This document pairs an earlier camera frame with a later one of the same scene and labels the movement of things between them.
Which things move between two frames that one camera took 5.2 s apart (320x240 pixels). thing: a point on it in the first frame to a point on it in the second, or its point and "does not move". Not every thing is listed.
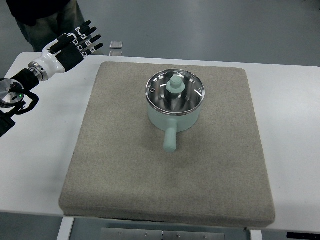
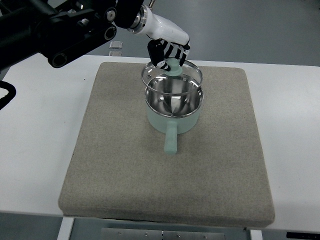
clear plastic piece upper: x=116 y=44 does not move
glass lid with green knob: x=175 y=92 to x=179 y=80
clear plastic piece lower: x=115 y=53 does not move
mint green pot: x=174 y=98 does not move
